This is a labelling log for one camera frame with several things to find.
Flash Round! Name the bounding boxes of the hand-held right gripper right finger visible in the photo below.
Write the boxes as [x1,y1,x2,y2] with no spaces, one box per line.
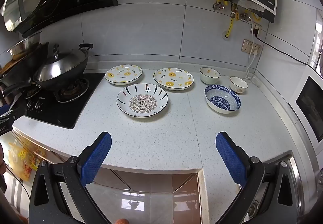
[215,131,298,224]

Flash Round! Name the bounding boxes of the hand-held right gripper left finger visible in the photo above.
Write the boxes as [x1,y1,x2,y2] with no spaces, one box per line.
[29,131,112,224]

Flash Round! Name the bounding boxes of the blue patterned bowl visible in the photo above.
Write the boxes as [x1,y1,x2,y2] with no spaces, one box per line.
[204,85,241,114]

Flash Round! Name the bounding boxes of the mandala pattern plate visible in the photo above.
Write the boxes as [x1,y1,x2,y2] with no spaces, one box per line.
[116,83,169,118]

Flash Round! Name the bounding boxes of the white bowl dark rim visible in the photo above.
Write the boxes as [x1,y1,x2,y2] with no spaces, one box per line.
[229,76,249,94]

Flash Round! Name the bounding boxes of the white bowl yellow print inside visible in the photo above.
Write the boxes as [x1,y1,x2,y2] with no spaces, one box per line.
[200,67,221,85]

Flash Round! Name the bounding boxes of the yellow bear print plate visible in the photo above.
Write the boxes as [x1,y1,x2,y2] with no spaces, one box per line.
[105,64,143,85]
[153,67,195,91]

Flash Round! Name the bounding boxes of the person's left hand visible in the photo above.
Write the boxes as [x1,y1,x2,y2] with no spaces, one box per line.
[0,142,7,192]

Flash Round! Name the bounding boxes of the yellow plastic bag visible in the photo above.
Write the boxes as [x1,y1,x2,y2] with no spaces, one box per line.
[7,142,47,181]

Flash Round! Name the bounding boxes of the wooden board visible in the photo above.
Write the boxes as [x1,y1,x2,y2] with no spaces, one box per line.
[0,58,18,74]

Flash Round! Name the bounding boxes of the black frying pan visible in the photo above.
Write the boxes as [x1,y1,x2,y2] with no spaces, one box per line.
[0,42,49,103]

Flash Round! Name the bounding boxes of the brown base cabinet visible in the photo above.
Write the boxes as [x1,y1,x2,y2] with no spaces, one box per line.
[86,168,202,194]

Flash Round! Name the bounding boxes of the black gas stove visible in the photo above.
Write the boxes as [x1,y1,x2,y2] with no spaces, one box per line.
[13,72,106,129]

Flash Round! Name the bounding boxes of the stainless steel bowl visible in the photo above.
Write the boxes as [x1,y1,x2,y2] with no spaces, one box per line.
[7,32,42,61]

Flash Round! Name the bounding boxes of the black wok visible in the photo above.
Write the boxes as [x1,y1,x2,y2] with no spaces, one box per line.
[33,43,94,91]

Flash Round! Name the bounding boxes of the stainless steel sink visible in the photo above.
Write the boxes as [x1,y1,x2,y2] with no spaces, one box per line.
[246,152,307,224]

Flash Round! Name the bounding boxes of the steel wok lid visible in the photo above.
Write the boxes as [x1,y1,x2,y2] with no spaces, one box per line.
[33,44,88,82]

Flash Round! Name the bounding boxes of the white microwave oven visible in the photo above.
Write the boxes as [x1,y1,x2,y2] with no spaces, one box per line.
[289,65,323,154]

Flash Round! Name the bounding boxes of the white power cable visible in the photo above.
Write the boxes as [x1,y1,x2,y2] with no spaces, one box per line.
[245,23,260,84]

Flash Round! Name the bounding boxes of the black power cable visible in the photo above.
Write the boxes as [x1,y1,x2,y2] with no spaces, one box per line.
[254,27,319,73]

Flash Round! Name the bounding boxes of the yellow gas hose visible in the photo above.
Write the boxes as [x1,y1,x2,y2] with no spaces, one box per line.
[226,4,237,38]

